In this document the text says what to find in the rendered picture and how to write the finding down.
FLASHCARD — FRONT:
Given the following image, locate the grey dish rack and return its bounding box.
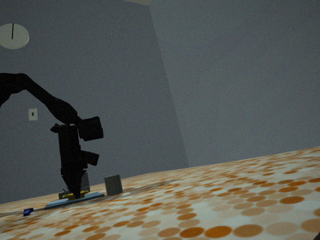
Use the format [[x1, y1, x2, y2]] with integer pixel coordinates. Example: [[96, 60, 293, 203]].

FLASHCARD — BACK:
[[58, 172, 91, 200]]

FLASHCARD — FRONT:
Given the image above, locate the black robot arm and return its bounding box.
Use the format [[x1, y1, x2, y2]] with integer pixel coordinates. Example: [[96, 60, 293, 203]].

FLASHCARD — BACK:
[[0, 73, 104, 166]]

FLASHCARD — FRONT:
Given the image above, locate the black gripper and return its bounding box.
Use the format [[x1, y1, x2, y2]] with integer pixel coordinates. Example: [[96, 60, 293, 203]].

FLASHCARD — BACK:
[[59, 142, 88, 199]]

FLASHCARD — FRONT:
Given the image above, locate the yellow plate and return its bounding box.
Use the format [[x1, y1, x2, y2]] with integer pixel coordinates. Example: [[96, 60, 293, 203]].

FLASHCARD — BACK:
[[62, 190, 89, 201]]

